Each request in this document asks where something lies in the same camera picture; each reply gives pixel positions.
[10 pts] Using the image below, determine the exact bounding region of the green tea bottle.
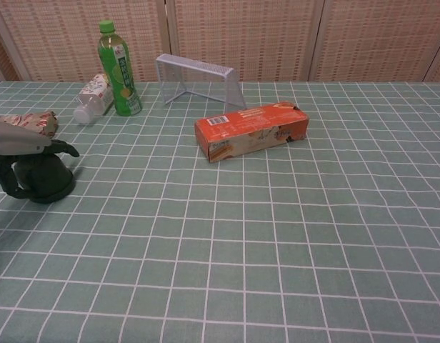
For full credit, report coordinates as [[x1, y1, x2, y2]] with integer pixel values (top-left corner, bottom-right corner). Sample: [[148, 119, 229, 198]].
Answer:
[[97, 20, 142, 117]]

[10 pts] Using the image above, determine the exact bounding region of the green checked tablecloth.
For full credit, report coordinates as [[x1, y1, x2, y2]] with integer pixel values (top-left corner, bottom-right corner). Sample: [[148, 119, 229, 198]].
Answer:
[[0, 80, 440, 343]]

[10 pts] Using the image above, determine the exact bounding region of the clear patterned-label water bottle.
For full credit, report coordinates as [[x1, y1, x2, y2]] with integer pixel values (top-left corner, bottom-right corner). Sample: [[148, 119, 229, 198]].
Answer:
[[73, 73, 116, 125]]

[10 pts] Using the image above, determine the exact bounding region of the white metal mesh shelf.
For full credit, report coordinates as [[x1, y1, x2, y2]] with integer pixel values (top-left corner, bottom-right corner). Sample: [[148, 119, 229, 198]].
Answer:
[[155, 53, 248, 110]]

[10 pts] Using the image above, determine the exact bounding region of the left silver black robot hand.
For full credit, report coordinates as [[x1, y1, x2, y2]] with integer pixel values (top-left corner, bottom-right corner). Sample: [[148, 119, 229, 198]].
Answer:
[[0, 119, 80, 198]]

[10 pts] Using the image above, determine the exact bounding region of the orange carton box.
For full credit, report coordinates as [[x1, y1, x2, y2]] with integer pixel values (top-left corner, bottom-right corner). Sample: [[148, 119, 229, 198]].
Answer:
[[194, 101, 310, 164]]

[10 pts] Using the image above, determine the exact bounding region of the silver red-print snack packet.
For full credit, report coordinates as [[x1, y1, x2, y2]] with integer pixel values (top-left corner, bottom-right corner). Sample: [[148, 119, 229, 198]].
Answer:
[[0, 111, 59, 140]]

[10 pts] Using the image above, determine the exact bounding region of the black round lid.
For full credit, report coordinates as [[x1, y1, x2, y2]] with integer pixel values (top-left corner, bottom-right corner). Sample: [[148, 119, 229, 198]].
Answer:
[[11, 151, 77, 204]]

